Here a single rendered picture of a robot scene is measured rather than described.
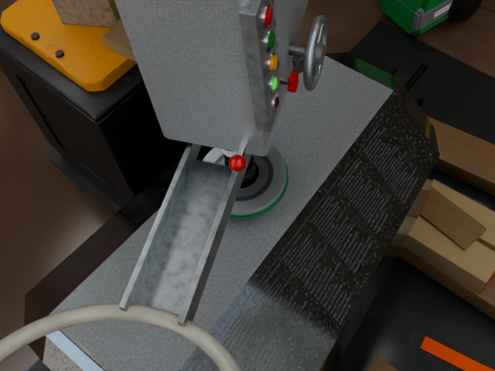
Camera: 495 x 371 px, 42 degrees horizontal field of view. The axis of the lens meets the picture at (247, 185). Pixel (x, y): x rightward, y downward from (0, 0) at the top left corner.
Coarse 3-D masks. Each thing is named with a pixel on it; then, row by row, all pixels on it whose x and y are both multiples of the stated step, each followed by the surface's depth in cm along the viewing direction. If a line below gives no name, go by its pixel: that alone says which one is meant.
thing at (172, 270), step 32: (192, 160) 130; (192, 192) 127; (224, 192) 127; (160, 224) 119; (192, 224) 123; (224, 224) 121; (160, 256) 120; (192, 256) 120; (128, 288) 112; (160, 288) 117; (192, 288) 111; (192, 320) 113
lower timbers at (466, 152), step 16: (448, 128) 245; (448, 144) 241; (464, 144) 240; (480, 144) 239; (448, 160) 237; (464, 160) 236; (480, 160) 236; (464, 176) 237; (480, 176) 232; (400, 256) 227; (416, 256) 218; (432, 272) 218; (448, 288) 218; (464, 288) 210; (480, 304) 211
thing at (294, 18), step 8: (288, 0) 119; (296, 0) 126; (304, 0) 134; (288, 8) 121; (296, 8) 128; (304, 8) 136; (288, 16) 122; (296, 16) 129; (288, 24) 123; (296, 24) 131; (288, 32) 125; (296, 32) 132; (288, 40) 126
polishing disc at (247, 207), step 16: (208, 160) 155; (224, 160) 154; (256, 160) 153; (272, 160) 153; (272, 176) 151; (240, 192) 149; (256, 192) 149; (272, 192) 148; (240, 208) 147; (256, 208) 146
